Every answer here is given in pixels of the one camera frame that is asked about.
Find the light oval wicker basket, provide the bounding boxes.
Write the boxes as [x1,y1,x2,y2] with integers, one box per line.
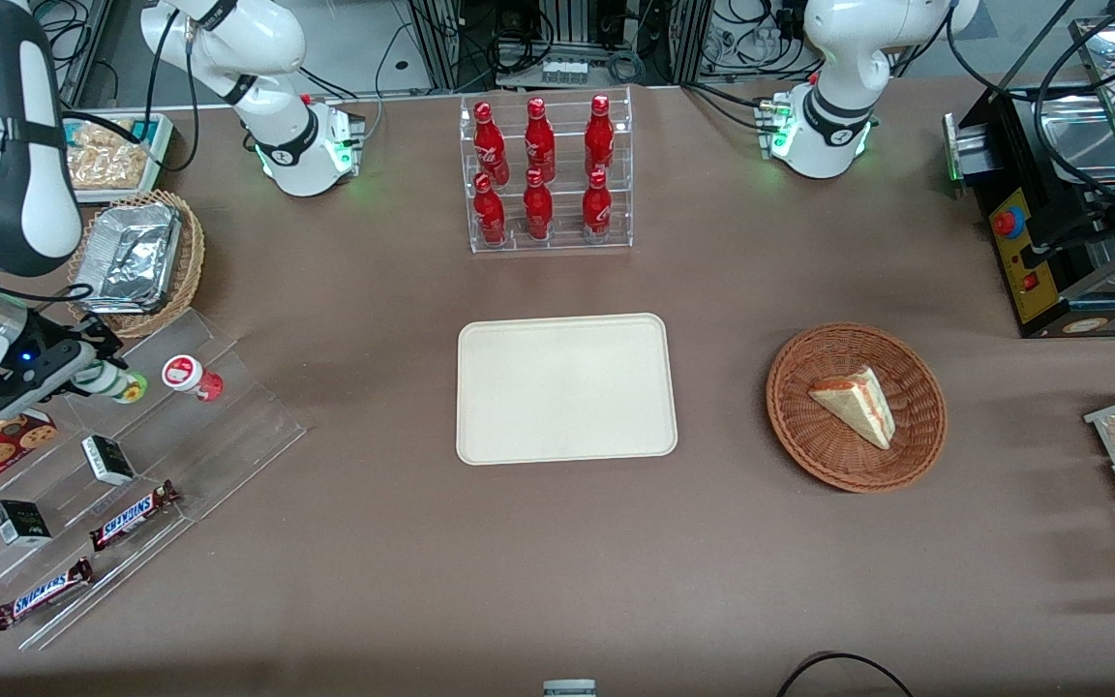
[66,189,206,339]

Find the clear acrylic stepped stand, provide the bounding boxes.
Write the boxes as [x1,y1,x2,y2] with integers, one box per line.
[0,308,309,652]

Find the brown round wicker basket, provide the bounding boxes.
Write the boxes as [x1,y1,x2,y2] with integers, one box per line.
[766,322,949,494]

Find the green-lid yogurt cup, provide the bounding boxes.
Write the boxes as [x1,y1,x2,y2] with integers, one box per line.
[83,364,147,404]

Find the thick black machine cable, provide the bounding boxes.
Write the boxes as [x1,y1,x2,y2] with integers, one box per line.
[1030,0,1115,222]

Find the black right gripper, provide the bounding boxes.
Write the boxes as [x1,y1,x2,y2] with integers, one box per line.
[0,319,125,419]

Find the silver foil containers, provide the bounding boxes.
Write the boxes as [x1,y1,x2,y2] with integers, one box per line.
[71,201,183,316]

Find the snickers chocolate bar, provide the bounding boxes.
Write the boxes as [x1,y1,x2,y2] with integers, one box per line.
[88,480,181,553]
[0,558,96,632]

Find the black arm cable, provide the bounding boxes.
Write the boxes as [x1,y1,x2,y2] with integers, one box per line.
[62,8,202,175]

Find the small black box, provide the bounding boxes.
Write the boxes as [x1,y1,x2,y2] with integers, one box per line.
[81,435,136,487]
[0,500,53,548]

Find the red-lid yogurt cup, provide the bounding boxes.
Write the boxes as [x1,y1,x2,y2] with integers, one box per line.
[162,355,225,403]

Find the red cola bottle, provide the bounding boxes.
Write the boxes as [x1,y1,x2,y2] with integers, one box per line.
[524,168,554,241]
[473,172,507,245]
[582,169,613,239]
[473,101,510,185]
[585,94,616,178]
[525,97,557,182]

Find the thin black cable loop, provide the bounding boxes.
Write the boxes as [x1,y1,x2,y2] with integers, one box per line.
[775,652,917,697]

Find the clear acrylic bottle rack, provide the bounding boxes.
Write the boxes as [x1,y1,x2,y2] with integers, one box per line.
[459,85,634,255]

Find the metal equipment rack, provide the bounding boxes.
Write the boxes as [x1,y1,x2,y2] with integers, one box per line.
[407,0,713,93]

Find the white rectangular snack tray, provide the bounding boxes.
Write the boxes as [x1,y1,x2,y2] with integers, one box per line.
[62,111,174,205]

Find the black metal machine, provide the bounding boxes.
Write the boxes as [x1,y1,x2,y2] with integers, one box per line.
[943,0,1115,340]

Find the clear cracker bag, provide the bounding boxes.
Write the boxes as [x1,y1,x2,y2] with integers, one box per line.
[69,141,150,192]
[69,118,135,149]

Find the wrapped triangle sandwich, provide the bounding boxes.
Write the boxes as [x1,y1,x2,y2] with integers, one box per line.
[807,365,897,451]

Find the cream plastic tray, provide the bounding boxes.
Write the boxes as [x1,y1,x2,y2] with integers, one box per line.
[457,313,678,467]

